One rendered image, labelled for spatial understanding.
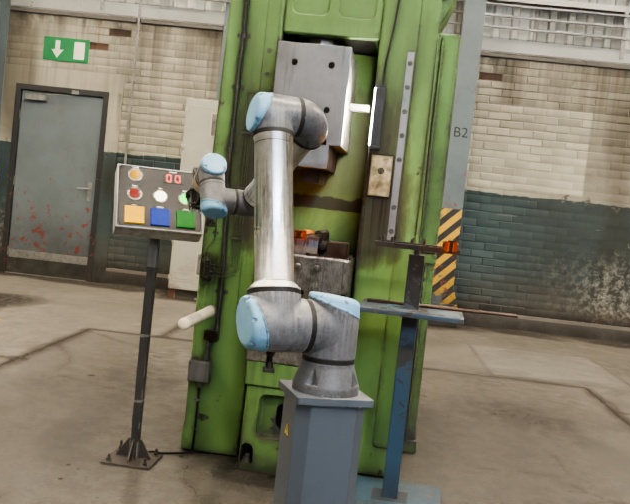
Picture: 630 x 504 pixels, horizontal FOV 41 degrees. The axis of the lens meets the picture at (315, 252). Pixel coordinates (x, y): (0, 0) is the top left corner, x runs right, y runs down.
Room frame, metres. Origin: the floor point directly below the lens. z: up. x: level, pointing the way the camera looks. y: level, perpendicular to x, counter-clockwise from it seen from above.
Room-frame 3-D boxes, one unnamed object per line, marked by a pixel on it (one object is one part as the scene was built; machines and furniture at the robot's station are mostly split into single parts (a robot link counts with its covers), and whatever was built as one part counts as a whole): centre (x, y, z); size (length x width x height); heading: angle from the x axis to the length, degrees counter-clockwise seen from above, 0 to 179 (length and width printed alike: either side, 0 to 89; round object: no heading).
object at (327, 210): (3.99, -0.01, 1.37); 0.41 x 0.10 x 0.91; 84
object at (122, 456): (3.44, 0.66, 0.05); 0.22 x 0.22 x 0.09; 84
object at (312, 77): (3.67, 0.03, 1.56); 0.42 x 0.39 x 0.40; 174
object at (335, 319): (2.39, -0.06, 0.79); 0.17 x 0.15 x 0.18; 114
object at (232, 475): (3.42, 0.10, 0.01); 0.58 x 0.39 x 0.01; 84
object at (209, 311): (3.41, 0.44, 0.62); 0.44 x 0.05 x 0.05; 174
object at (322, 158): (3.68, 0.07, 1.32); 0.42 x 0.20 x 0.10; 174
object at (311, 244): (3.68, 0.07, 0.96); 0.42 x 0.20 x 0.09; 174
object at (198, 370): (3.62, 0.44, 0.36); 0.09 x 0.07 x 0.12; 84
